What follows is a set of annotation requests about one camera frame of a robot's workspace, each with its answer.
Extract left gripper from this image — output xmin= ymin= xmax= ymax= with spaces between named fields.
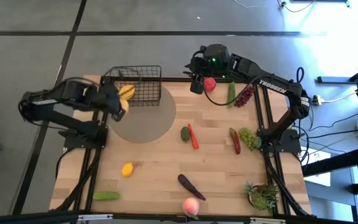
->
xmin=97 ymin=82 xmax=127 ymax=122

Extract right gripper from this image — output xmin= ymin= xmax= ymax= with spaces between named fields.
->
xmin=183 ymin=45 xmax=211 ymax=95

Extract yellow-orange star fruit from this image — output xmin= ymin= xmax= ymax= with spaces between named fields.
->
xmin=119 ymin=84 xmax=135 ymax=101

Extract red apple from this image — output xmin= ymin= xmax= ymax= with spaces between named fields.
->
xmin=203 ymin=77 xmax=217 ymax=93

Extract green cucumber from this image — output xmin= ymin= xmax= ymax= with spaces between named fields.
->
xmin=227 ymin=81 xmax=236 ymax=108

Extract purple grape bunch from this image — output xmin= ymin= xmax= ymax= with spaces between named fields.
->
xmin=234 ymin=85 xmax=256 ymax=108

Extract green avocado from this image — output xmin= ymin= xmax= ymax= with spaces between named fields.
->
xmin=180 ymin=126 xmax=191 ymax=142

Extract bright red chili pepper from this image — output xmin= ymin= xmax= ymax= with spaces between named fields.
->
xmin=187 ymin=123 xmax=200 ymax=150

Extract yellow lemon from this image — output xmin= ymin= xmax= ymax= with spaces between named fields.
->
xmin=121 ymin=162 xmax=134 ymax=178

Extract dark red green-tipped chili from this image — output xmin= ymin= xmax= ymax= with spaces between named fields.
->
xmin=229 ymin=127 xmax=241 ymax=156

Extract green grape bunch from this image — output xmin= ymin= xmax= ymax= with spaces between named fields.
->
xmin=238 ymin=126 xmax=262 ymax=152

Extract green pea pod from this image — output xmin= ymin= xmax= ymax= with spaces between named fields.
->
xmin=92 ymin=191 xmax=121 ymax=201

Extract purple eggplant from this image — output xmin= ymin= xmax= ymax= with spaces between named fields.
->
xmin=177 ymin=174 xmax=207 ymax=201

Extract pink peach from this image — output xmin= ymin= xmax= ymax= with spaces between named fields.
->
xmin=181 ymin=197 xmax=201 ymax=220

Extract round grey mat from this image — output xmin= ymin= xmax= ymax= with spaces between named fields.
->
xmin=109 ymin=85 xmax=177 ymax=144

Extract black T-shaped floor stand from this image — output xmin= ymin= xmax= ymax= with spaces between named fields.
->
xmin=317 ymin=58 xmax=358 ymax=85

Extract potted succulent plant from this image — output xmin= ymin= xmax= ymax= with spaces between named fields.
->
xmin=243 ymin=182 xmax=280 ymax=211

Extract black diagonal beam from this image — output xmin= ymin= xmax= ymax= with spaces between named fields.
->
xmin=301 ymin=146 xmax=358 ymax=178

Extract black aluminium table frame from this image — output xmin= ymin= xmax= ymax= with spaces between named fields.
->
xmin=0 ymin=75 xmax=358 ymax=224

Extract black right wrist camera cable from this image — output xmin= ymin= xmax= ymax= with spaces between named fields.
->
xmin=203 ymin=76 xmax=262 ymax=106

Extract black wire basket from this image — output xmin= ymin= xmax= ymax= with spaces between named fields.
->
xmin=109 ymin=65 xmax=162 ymax=108

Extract black left arm cable bundle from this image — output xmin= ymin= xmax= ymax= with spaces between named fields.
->
xmin=54 ymin=148 xmax=102 ymax=212

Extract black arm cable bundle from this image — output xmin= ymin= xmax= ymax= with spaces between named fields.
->
xmin=54 ymin=148 xmax=102 ymax=212
xmin=265 ymin=152 xmax=312 ymax=217

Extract thin floor cable with plug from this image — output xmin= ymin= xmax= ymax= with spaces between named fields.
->
xmin=277 ymin=0 xmax=316 ymax=14

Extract silver aluminium bracket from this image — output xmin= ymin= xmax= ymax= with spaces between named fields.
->
xmin=249 ymin=217 xmax=287 ymax=224
xmin=77 ymin=213 xmax=114 ymax=222

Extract white power cable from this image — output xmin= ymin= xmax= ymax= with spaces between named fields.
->
xmin=320 ymin=91 xmax=358 ymax=105

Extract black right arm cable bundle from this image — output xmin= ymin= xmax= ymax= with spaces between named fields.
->
xmin=265 ymin=152 xmax=312 ymax=217

